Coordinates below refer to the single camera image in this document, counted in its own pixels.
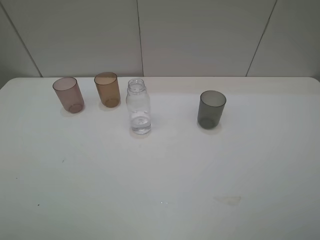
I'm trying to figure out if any clear plastic water bottle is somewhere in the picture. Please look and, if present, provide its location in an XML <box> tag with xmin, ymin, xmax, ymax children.
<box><xmin>126</xmin><ymin>78</ymin><xmax>152</xmax><ymax>135</ymax></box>

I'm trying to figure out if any grey translucent plastic cup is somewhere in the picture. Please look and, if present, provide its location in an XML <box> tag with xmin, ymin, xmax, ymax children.
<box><xmin>197</xmin><ymin>90</ymin><xmax>227</xmax><ymax>130</ymax></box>

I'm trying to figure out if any brown translucent plastic cup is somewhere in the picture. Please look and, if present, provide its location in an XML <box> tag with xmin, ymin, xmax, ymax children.
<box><xmin>94</xmin><ymin>72</ymin><xmax>121</xmax><ymax>108</ymax></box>

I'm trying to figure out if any pink translucent plastic cup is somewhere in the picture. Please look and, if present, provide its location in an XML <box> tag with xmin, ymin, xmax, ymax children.
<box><xmin>52</xmin><ymin>77</ymin><xmax>85</xmax><ymax>114</ymax></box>

